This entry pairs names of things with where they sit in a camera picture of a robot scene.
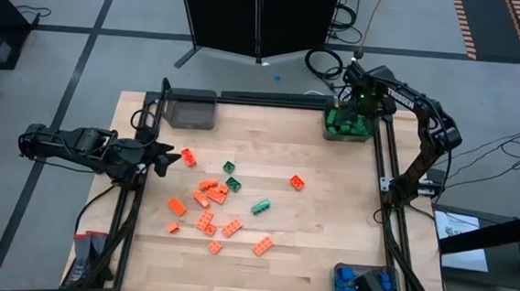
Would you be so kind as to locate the small blue toy brick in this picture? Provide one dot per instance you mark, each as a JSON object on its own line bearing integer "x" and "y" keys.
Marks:
{"x": 384, "y": 280}

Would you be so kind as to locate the grey side table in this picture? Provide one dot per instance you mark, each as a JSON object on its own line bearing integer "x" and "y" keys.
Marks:
{"x": 504, "y": 268}

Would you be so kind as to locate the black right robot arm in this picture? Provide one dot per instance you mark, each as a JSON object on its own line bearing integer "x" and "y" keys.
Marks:
{"x": 410, "y": 101}

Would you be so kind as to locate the black stand beam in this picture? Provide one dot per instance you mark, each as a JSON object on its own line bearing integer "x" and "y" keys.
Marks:
{"x": 488, "y": 235}

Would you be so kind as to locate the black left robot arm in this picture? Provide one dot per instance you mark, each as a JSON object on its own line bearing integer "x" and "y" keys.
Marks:
{"x": 76, "y": 148}

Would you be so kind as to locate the black partition panel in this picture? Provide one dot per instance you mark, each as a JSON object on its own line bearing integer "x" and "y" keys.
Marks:
{"x": 250, "y": 16}

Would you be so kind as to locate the narrow green toy brick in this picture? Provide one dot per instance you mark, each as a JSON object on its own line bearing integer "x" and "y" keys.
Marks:
{"x": 361, "y": 126}

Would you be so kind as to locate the small orange toy brick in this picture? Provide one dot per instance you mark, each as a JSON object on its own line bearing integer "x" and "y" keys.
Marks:
{"x": 223, "y": 189}
{"x": 214, "y": 247}
{"x": 172, "y": 227}
{"x": 210, "y": 229}

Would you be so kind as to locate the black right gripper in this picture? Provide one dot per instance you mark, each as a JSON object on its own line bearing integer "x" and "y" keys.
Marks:
{"x": 365, "y": 88}

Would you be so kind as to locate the small green toy brick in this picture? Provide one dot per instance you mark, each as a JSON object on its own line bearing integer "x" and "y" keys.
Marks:
{"x": 332, "y": 130}
{"x": 228, "y": 166}

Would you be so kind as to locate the black metal table frame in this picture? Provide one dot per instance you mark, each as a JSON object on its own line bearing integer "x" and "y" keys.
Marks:
{"x": 272, "y": 104}

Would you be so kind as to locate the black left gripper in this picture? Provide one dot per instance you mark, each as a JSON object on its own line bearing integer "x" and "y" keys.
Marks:
{"x": 137, "y": 160}

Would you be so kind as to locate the white paper sheet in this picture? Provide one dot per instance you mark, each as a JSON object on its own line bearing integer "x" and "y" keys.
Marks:
{"x": 459, "y": 256}

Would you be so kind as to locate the grey translucent plastic bin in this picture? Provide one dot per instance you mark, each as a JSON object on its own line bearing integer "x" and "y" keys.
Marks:
{"x": 337, "y": 265}
{"x": 191, "y": 113}
{"x": 327, "y": 135}

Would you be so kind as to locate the dark mat orange stripes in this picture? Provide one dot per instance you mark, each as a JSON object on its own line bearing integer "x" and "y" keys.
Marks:
{"x": 489, "y": 24}

